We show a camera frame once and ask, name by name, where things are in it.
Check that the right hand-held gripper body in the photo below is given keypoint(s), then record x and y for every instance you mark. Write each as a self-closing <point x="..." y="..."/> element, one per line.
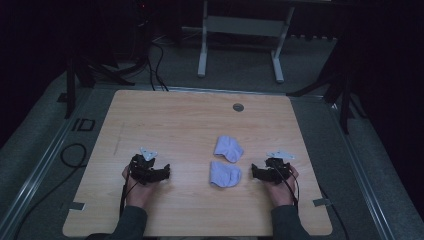
<point x="277" y="168"/>

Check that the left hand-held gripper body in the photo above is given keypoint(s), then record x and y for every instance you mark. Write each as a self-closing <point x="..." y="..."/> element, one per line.
<point x="141" y="170"/>

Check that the light purple sock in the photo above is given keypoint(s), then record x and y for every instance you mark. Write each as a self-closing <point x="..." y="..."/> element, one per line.
<point x="228" y="148"/>
<point x="224" y="174"/>

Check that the person's left hand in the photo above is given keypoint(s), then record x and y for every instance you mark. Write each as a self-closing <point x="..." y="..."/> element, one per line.
<point x="140" y="195"/>

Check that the person's right hand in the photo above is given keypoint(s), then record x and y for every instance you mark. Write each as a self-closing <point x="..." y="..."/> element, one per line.
<point x="281" y="193"/>

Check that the grey round table grommet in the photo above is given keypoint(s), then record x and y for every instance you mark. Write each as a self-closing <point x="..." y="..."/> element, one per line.
<point x="238" y="107"/>

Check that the black tripod stand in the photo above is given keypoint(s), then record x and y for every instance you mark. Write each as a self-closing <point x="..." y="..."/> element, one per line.
<point x="345" y="100"/>
<point x="70" y="86"/>

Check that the metal floor rail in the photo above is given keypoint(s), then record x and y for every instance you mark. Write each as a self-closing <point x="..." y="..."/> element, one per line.
<point x="361" y="173"/>
<point x="40" y="166"/>

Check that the white metal stand frame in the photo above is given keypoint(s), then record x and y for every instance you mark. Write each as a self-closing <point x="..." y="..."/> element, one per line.
<point x="245" y="26"/>

